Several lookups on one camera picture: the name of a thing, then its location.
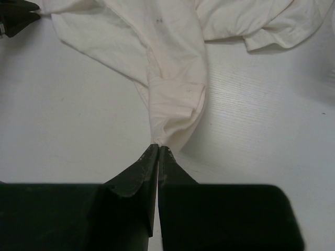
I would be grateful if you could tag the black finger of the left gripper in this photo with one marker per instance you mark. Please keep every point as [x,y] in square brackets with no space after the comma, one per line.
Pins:
[18,6]

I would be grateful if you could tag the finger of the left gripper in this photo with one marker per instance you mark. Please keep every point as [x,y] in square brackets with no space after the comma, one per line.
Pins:
[12,24]

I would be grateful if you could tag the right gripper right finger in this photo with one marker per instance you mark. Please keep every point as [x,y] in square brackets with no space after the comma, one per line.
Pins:
[196,216]

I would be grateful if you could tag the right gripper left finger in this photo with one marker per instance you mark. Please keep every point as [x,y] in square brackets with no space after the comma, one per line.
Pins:
[116,215]

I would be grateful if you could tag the white t shirt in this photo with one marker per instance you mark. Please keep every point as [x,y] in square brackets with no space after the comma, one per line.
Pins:
[160,45]

